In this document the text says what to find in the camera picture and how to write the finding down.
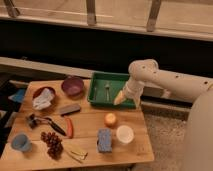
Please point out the orange fruit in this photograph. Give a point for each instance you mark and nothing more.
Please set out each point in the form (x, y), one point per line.
(110, 119)

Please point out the red bowl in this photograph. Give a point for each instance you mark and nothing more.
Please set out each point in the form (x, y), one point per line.
(38, 92)

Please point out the white cup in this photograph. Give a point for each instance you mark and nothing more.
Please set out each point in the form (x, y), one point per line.
(125, 134)

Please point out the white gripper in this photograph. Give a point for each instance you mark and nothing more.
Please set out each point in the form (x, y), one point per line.
(133, 89)

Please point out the yellow banana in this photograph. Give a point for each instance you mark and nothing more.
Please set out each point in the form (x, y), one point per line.
(76, 153)

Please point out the green plastic tray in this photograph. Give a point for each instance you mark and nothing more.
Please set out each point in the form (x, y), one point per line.
(97, 93)

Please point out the blue cloth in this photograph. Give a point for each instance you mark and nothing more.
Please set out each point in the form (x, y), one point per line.
(18, 96)

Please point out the purple bowl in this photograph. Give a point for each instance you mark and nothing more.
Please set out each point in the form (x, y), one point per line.
(72, 86)

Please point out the fork in tray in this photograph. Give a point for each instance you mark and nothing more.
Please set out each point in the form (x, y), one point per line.
(107, 87)

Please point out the blue cup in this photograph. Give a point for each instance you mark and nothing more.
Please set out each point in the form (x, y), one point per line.
(21, 143)

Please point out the dark grape bunch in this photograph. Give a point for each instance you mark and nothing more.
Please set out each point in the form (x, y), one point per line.
(54, 144)

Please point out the grey rectangular block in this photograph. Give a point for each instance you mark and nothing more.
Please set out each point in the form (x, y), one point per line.
(69, 109)

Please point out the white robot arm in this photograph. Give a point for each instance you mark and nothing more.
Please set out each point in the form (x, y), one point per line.
(198, 140)

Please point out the black handled kitchen tool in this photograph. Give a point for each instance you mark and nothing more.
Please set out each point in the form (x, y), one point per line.
(34, 120)

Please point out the blue sponge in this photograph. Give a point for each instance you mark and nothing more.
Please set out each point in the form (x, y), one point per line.
(104, 142)

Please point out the red sausage toy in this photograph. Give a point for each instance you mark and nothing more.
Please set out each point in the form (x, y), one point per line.
(69, 127)

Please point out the white crumpled cloth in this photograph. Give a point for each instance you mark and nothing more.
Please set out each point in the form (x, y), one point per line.
(43, 100)

